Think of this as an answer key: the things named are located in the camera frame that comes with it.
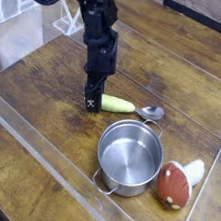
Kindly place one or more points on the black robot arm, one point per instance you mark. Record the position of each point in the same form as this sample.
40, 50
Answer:
106, 8

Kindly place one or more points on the clear acrylic front barrier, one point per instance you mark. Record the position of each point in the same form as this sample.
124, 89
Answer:
64, 171

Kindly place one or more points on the small steel pot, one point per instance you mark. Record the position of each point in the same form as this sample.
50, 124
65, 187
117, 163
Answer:
130, 155

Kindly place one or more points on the clear acrylic triangle bracket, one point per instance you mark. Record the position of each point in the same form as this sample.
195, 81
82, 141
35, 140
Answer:
67, 23

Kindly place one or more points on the green handled metal spoon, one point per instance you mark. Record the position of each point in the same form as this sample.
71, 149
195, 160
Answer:
115, 104

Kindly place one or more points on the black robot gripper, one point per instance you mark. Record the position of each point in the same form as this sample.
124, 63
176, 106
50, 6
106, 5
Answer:
101, 41

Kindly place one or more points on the red plush mushroom toy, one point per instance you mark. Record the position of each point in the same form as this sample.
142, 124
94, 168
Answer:
175, 182

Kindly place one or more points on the black strip on table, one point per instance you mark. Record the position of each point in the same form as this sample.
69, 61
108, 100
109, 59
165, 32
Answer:
192, 14

